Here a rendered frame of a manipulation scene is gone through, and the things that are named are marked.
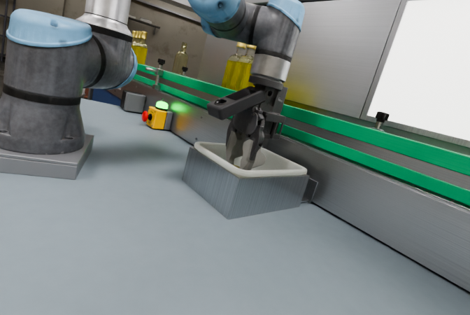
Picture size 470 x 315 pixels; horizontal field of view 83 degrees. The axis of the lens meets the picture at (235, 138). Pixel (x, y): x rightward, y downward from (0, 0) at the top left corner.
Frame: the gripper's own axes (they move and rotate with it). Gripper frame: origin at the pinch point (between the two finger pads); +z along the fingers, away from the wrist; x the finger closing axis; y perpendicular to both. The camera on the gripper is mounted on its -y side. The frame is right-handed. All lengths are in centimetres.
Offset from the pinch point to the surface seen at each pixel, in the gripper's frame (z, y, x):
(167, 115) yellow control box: 0, 8, 51
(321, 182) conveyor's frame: -0.5, 20.9, -8.6
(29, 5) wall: -92, -18, 1026
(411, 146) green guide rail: -14.7, 23.0, -22.9
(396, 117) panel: -20.3, 39.3, -12.7
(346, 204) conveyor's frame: 1.5, 21.0, -15.8
